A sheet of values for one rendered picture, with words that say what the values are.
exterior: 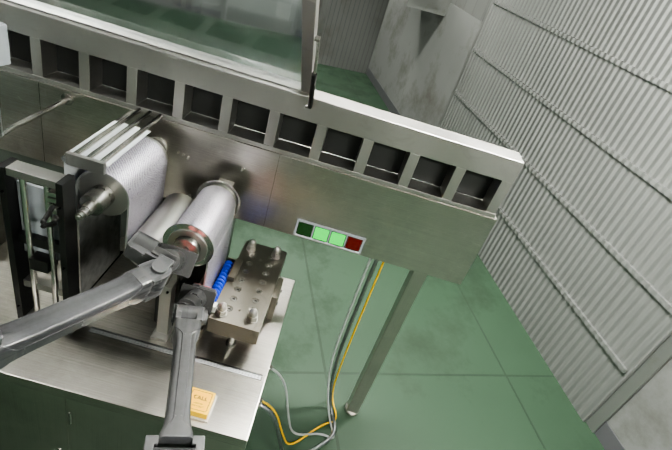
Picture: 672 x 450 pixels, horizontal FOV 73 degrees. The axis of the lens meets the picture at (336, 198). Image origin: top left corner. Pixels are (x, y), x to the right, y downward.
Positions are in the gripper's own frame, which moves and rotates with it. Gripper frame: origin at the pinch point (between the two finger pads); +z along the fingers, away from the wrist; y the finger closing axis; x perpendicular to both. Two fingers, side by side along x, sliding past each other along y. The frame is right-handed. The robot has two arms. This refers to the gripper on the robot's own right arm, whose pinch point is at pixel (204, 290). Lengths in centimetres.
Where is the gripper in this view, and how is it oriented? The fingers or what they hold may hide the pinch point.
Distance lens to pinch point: 149.3
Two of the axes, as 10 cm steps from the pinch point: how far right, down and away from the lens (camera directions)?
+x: 2.9, -9.5, -0.5
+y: 9.6, 2.9, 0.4
